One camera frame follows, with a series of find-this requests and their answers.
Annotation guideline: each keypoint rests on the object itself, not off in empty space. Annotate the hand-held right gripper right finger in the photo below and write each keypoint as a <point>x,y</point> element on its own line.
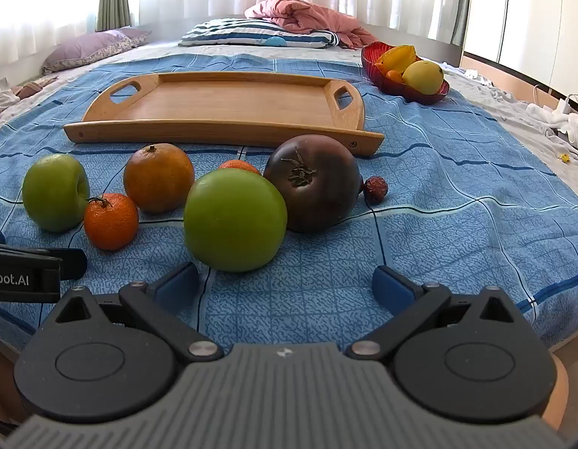
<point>392,285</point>

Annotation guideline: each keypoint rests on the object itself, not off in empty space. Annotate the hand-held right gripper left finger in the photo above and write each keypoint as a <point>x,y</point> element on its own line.
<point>174,285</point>

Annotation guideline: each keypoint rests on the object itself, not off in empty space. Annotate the small tangerine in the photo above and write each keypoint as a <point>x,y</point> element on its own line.
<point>237,166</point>
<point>111,224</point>

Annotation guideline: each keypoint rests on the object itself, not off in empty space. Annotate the green apple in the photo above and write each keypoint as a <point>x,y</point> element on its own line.
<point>50,191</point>
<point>233,220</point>

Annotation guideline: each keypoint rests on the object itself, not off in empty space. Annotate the large orange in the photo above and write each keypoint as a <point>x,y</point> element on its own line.
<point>158,177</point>

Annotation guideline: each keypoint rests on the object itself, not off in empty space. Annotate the dark purple round fruit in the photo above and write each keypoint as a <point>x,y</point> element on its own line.
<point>312,187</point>

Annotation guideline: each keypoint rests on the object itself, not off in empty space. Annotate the wooden tray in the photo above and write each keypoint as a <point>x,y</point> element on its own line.
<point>223,107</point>

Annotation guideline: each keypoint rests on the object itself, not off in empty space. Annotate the red date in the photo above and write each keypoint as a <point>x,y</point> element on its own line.
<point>375,191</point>

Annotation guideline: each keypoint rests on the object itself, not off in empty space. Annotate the blue checked bedspread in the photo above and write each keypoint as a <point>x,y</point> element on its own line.
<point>434,196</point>

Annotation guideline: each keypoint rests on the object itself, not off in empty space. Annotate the white cloth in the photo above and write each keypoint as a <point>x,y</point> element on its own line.
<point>1,96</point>

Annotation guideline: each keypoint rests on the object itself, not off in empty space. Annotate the pink clothing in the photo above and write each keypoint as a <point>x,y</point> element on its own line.
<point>34,89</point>

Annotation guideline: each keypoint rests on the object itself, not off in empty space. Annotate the red glass bowl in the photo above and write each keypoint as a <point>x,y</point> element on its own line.
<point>396,90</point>

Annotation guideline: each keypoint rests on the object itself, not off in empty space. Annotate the purple pillow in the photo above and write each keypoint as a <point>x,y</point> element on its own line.
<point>83,49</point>

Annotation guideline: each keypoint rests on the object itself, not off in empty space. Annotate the tiny orange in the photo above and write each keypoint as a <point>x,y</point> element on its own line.
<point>394,76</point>

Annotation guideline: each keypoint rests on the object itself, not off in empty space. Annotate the yellow pear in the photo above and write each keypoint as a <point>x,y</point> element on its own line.
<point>422,77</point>

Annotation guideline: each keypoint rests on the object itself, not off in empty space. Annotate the small yellow object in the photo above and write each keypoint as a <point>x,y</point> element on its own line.
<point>564,158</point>

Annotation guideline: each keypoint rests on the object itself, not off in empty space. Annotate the yellow starfruit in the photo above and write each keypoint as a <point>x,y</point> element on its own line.
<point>399,56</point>

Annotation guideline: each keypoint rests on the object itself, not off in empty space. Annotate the white clothes pile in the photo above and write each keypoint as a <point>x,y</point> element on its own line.
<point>564,126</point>

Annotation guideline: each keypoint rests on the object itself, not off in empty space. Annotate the striped pillow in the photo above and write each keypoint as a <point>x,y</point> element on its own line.
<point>233,32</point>

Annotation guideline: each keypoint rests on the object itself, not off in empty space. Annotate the pink blanket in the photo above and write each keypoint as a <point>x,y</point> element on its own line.
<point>307,14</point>

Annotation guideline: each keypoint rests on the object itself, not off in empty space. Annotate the white wardrobe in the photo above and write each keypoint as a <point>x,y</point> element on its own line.
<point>527,9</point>

